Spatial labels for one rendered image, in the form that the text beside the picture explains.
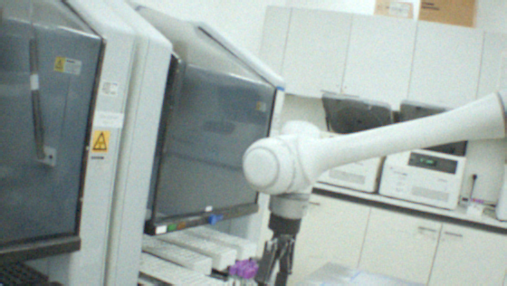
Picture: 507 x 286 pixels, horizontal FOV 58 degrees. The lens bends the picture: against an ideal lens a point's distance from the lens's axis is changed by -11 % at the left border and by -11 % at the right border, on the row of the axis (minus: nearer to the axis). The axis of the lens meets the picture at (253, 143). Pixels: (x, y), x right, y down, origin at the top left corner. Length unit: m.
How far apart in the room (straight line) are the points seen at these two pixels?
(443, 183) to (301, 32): 1.62
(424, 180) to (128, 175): 2.50
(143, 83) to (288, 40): 2.95
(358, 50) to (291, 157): 2.94
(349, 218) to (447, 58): 1.35
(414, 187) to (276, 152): 2.54
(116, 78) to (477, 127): 0.76
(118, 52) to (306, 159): 0.45
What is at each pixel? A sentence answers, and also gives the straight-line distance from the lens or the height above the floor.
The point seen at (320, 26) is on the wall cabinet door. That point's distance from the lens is 3.95.
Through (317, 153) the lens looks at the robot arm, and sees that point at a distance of 0.94.
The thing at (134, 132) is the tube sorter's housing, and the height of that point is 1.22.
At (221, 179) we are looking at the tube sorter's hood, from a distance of 1.50.
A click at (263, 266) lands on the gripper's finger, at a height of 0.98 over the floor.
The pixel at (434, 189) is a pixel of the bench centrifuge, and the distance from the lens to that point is 3.38.
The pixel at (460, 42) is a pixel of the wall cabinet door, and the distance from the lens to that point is 3.73.
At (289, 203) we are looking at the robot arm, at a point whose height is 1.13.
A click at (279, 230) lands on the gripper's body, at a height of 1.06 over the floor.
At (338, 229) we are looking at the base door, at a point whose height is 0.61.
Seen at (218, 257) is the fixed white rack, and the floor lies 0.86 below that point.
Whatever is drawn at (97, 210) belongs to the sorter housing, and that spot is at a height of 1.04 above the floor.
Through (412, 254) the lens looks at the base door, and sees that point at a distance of 3.43.
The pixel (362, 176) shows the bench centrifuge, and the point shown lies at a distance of 3.45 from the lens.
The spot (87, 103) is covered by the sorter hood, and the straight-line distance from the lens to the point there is 1.00.
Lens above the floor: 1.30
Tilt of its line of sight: 3 degrees down
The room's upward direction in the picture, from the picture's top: 10 degrees clockwise
